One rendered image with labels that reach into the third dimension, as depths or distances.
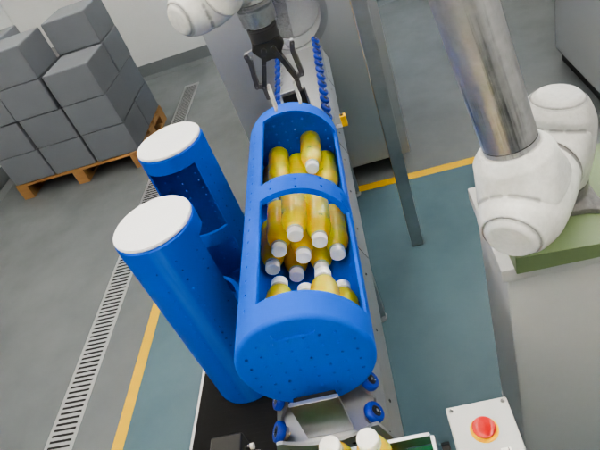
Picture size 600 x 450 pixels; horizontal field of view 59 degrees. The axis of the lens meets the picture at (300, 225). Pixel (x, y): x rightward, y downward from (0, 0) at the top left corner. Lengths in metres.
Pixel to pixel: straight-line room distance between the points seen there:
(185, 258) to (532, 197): 1.10
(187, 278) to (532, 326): 1.04
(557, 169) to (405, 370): 1.47
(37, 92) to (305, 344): 3.82
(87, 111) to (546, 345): 3.79
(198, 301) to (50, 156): 3.22
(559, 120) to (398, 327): 1.53
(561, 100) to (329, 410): 0.76
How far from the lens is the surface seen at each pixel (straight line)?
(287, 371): 1.12
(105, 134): 4.61
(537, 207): 1.03
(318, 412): 1.12
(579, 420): 1.92
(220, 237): 2.38
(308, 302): 1.01
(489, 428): 0.94
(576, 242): 1.28
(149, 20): 6.33
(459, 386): 2.29
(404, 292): 2.63
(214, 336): 1.98
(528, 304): 1.41
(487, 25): 0.92
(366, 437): 1.00
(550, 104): 1.19
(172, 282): 1.79
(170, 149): 2.19
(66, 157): 4.85
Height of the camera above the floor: 1.94
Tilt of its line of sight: 37 degrees down
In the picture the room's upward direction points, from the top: 23 degrees counter-clockwise
